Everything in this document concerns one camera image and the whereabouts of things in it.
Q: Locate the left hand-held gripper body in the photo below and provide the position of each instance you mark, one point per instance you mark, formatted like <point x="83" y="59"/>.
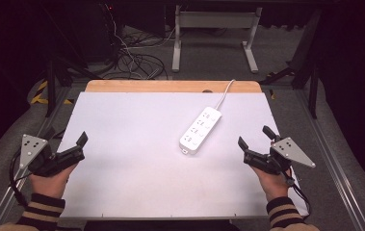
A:
<point x="46" y="160"/>

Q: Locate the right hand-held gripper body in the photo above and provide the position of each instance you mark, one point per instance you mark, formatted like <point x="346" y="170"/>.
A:
<point x="281" y="154"/>

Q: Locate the person's right hand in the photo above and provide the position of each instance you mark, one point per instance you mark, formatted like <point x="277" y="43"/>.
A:
<point x="273" y="185"/>

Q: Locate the yellow black hazard tape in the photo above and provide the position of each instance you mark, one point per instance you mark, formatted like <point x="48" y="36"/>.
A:
<point x="42" y="93"/>

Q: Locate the white power strip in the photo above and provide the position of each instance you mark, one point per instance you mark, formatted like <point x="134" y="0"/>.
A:
<point x="200" y="130"/>

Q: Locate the black metal stand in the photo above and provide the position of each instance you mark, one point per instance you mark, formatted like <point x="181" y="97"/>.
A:
<point x="308" y="64"/>
<point x="51" y="86"/>

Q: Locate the white board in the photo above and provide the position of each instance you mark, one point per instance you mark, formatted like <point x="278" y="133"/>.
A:
<point x="138" y="154"/>

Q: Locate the aluminium floor rail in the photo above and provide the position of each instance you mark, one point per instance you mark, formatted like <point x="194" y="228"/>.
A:
<point x="329" y="160"/>
<point x="13" y="192"/>

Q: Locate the white metal desk frame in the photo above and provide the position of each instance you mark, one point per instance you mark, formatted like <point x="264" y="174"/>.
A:
<point x="215" y="20"/>

